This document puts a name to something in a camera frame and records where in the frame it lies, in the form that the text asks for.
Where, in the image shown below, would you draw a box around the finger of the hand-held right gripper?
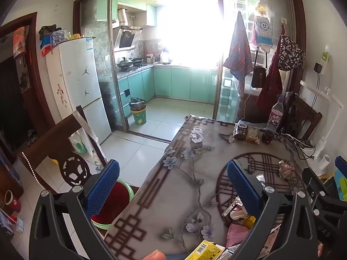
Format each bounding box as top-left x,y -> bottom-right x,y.
335,156 -> 347,172
302,167 -> 342,214

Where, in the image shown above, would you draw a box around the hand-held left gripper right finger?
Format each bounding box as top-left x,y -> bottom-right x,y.
227,160 -> 320,260

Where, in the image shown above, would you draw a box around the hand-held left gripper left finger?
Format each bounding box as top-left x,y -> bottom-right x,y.
28,159 -> 120,260

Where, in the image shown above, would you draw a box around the red basin with green rim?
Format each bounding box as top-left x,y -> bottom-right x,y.
91,179 -> 141,228

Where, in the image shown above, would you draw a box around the brown snack wrapper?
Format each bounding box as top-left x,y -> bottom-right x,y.
221,199 -> 246,225

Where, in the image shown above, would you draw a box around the paper ball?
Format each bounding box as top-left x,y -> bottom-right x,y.
279,160 -> 295,180

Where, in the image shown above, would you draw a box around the pink plastic wrapper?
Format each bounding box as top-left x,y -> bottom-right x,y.
225,223 -> 254,248

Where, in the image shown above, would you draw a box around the white tissue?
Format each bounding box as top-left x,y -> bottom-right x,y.
190,127 -> 204,143

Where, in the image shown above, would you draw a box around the yellow packet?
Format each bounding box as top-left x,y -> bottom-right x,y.
184,240 -> 226,260

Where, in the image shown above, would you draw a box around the green trash bucket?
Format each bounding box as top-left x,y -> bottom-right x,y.
129,97 -> 148,125

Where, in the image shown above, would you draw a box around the person's left hand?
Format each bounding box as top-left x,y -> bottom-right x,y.
143,250 -> 166,260

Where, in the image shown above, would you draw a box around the white cup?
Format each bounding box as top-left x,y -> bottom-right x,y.
318,154 -> 332,174

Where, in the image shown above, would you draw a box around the colourful booklet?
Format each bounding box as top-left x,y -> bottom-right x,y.
333,172 -> 347,196

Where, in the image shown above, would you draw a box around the green and white plastic bag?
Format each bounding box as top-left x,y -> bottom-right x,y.
69,133 -> 90,155

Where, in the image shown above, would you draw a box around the bread packet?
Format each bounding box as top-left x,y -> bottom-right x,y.
232,121 -> 261,145

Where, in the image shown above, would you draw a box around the floral printed tablecloth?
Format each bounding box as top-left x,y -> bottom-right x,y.
104,115 -> 326,260

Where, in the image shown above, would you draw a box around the wooden chair with clothes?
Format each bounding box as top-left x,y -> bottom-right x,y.
283,92 -> 323,141

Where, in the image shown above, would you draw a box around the dark wooden chair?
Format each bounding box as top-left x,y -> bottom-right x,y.
18,105 -> 109,195

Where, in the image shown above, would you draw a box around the plastic drink bottle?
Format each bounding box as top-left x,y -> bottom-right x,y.
263,96 -> 285,145

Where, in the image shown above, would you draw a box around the white desk lamp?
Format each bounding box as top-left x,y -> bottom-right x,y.
300,80 -> 342,174

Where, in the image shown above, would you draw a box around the red mug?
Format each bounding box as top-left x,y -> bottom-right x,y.
4,190 -> 22,212

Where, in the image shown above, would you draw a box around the dark red hanging garment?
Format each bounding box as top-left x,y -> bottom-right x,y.
256,27 -> 284,114

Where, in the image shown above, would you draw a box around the white refrigerator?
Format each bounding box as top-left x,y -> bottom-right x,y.
46,36 -> 112,145

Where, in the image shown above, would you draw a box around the small black hanging bag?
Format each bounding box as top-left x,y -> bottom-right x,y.
251,66 -> 267,88

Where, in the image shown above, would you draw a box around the black and white patterned bag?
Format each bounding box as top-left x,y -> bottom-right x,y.
278,35 -> 306,71

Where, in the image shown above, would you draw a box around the teal kitchen cabinets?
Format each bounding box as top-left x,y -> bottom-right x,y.
116,66 -> 219,114

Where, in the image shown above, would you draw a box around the black wok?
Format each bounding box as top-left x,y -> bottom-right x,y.
116,57 -> 133,69

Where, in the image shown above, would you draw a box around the plaid hanging cloth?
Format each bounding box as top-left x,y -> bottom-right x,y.
223,11 -> 253,96

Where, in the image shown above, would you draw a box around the blue and red box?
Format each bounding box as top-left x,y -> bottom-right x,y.
40,35 -> 54,57

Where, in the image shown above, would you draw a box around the white and blue hanging bag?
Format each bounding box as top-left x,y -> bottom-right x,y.
252,16 -> 273,52

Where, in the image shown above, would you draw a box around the range hood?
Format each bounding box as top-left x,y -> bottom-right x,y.
114,26 -> 143,52

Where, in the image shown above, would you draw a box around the small clear drawer organizer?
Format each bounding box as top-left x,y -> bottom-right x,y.
50,30 -> 67,44

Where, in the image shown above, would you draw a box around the red hanging decoration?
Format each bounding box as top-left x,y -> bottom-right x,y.
12,26 -> 28,59

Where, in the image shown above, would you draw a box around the power cables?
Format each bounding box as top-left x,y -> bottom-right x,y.
278,132 -> 317,161

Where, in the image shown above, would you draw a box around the green and white wall plug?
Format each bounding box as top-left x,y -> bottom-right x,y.
320,52 -> 330,74

